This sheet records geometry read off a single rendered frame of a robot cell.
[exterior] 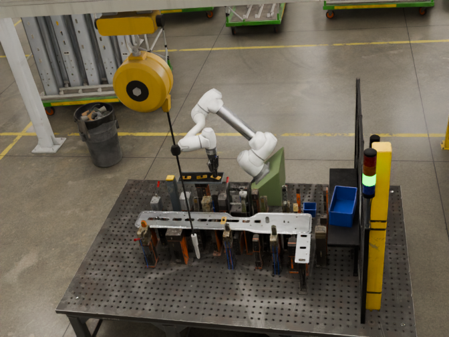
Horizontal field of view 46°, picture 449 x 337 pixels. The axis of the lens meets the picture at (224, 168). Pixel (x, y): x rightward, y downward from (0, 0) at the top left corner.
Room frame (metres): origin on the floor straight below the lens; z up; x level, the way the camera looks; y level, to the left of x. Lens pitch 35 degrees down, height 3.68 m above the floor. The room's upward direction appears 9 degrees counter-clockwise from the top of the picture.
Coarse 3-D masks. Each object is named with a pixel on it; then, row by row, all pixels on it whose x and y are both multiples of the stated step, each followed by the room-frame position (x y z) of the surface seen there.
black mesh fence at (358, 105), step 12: (360, 96) 3.72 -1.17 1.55; (360, 108) 3.53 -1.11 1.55; (360, 120) 3.36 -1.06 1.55; (360, 132) 3.20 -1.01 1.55; (360, 144) 3.05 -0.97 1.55; (360, 156) 3.14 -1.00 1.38; (360, 168) 3.13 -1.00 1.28; (360, 240) 2.76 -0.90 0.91; (360, 252) 2.74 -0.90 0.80; (360, 264) 2.66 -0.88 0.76; (360, 276) 2.55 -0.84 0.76; (360, 288) 2.45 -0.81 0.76; (360, 300) 2.36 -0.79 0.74
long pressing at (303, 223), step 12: (144, 216) 3.29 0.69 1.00; (156, 216) 3.27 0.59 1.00; (168, 216) 3.25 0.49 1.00; (180, 216) 3.23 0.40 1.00; (192, 216) 3.20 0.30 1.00; (204, 216) 3.18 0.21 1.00; (216, 216) 3.16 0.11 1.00; (228, 216) 3.14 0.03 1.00; (252, 216) 3.09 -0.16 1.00; (264, 216) 3.08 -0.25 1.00; (276, 216) 3.06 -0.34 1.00; (288, 216) 3.04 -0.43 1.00; (300, 216) 3.02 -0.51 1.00; (204, 228) 3.05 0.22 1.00; (216, 228) 3.03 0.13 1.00; (240, 228) 2.99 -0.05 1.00; (252, 228) 2.96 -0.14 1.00; (264, 228) 2.94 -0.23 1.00; (288, 228) 2.90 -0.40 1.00; (300, 228) 2.88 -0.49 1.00
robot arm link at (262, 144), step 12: (204, 96) 4.01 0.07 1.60; (216, 96) 3.99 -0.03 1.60; (204, 108) 3.96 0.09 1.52; (216, 108) 3.94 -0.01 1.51; (228, 108) 3.98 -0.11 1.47; (228, 120) 3.91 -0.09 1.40; (240, 120) 3.91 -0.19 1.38; (240, 132) 3.87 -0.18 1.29; (252, 132) 3.85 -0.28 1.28; (252, 144) 3.79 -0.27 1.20; (264, 144) 3.76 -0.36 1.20; (264, 156) 3.74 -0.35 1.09
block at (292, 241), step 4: (292, 240) 2.79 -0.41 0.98; (296, 240) 2.79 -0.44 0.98; (288, 244) 2.76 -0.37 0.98; (292, 244) 2.75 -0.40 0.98; (288, 248) 2.74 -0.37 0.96; (292, 248) 2.73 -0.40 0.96; (288, 252) 2.74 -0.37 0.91; (292, 252) 2.73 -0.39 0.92; (288, 256) 2.74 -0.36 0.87; (292, 256) 2.74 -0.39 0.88; (292, 260) 2.74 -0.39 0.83; (292, 264) 2.74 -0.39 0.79; (296, 264) 2.73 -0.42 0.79; (292, 268) 2.74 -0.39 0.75; (296, 268) 2.73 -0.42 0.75; (292, 272) 2.74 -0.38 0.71; (296, 272) 2.73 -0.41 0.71
